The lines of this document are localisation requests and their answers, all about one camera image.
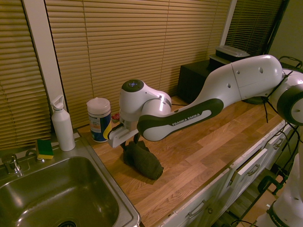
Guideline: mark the white open drawer front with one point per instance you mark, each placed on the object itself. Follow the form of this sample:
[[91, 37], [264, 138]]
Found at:
[[251, 160]]

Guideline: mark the dark box under container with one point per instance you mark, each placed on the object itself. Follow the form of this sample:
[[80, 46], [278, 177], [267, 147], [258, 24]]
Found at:
[[219, 62]]

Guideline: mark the black clamp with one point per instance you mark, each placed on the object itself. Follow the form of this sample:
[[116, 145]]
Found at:
[[267, 179]]

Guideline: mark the round metal cabinet knob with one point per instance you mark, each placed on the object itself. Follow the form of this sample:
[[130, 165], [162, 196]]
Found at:
[[210, 208]]

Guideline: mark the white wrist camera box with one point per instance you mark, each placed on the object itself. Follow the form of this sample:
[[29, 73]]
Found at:
[[116, 128]]

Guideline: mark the black steel microwave oven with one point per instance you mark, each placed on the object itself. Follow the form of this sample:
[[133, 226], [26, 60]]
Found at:
[[191, 80]]

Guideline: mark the narrow tan window blind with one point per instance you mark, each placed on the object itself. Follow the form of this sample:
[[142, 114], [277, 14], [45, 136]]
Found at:
[[19, 82]]

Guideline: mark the yellow green sponge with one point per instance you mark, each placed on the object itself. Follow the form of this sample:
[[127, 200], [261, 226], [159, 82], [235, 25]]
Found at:
[[44, 149]]

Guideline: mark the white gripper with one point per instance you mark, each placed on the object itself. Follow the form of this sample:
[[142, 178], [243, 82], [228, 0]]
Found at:
[[120, 139]]

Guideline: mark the white water bottle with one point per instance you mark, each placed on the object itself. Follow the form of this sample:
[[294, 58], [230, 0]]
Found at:
[[62, 127]]

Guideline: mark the clear lidded plastic container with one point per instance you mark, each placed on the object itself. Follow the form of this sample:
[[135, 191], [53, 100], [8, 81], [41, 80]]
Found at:
[[230, 51]]

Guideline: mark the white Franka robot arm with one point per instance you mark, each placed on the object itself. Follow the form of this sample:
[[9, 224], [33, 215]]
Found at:
[[248, 78]]

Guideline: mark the wipes canister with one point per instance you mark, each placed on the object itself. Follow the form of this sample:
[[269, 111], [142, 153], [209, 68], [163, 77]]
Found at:
[[99, 118]]

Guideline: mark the chrome sink faucet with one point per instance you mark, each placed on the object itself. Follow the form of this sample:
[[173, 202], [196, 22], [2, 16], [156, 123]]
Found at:
[[11, 163]]

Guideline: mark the white window frame post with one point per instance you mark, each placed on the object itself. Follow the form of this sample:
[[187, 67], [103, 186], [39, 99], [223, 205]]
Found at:
[[40, 47]]

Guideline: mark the black stand pole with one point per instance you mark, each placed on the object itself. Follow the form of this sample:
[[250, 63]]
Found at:
[[275, 30]]

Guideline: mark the stainless steel double sink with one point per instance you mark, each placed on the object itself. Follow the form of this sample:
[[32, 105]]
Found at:
[[59, 189]]

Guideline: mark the small red green object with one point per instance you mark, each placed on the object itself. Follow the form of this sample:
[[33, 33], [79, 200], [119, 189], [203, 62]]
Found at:
[[116, 117]]

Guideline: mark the dark grey cloth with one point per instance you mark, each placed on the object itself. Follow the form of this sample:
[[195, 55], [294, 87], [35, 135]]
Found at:
[[142, 163]]

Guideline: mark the wide tan window blind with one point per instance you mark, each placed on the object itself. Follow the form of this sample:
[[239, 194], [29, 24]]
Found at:
[[130, 47]]

